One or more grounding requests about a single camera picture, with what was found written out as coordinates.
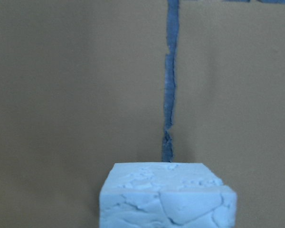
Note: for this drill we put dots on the light blue foam block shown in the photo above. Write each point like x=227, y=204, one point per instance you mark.
x=165, y=195

